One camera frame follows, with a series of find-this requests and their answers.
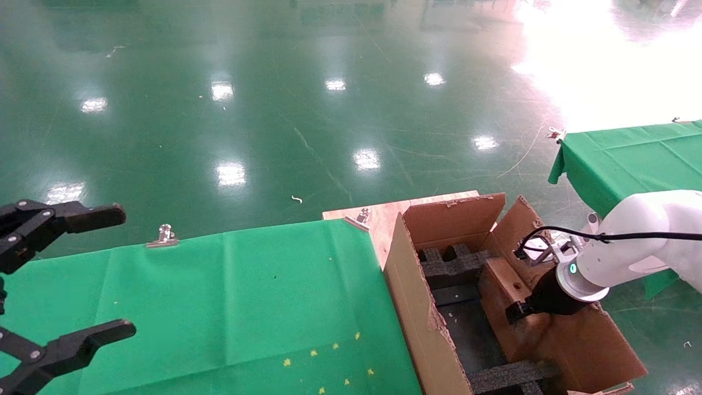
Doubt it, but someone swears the black foam liner pad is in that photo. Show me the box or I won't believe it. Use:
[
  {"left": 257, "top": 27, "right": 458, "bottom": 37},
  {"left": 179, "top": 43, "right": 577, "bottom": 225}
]
[{"left": 431, "top": 285, "right": 519, "bottom": 379}]

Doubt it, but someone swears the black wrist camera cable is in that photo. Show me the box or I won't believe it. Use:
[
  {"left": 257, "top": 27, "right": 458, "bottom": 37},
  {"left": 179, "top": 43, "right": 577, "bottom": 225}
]
[{"left": 513, "top": 225, "right": 702, "bottom": 261}]

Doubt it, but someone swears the black foam insert block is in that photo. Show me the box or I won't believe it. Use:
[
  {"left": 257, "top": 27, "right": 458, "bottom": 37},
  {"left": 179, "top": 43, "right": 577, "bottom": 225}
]
[
  {"left": 420, "top": 243, "right": 497, "bottom": 291},
  {"left": 469, "top": 358, "right": 561, "bottom": 395}
]

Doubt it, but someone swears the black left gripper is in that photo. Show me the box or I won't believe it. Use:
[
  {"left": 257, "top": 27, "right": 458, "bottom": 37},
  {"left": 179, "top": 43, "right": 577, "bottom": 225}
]
[{"left": 0, "top": 200, "right": 137, "bottom": 395}]

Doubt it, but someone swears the small brown cardboard box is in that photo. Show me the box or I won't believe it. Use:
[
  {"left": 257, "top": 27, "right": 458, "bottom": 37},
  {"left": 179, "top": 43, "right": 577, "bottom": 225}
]
[{"left": 479, "top": 257, "right": 557, "bottom": 365}]

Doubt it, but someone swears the green tablecloth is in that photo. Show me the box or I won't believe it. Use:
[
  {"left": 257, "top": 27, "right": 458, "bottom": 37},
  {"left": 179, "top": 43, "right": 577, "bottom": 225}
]
[
  {"left": 0, "top": 219, "right": 423, "bottom": 395},
  {"left": 547, "top": 120, "right": 702, "bottom": 300}
]

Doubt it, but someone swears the large open cardboard carton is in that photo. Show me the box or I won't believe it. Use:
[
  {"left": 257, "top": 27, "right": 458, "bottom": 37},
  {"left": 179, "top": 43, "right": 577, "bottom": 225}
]
[{"left": 383, "top": 192, "right": 649, "bottom": 395}]

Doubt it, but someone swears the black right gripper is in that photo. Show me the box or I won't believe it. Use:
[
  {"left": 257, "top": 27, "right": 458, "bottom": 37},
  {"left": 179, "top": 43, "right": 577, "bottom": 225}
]
[{"left": 505, "top": 268, "right": 591, "bottom": 325}]

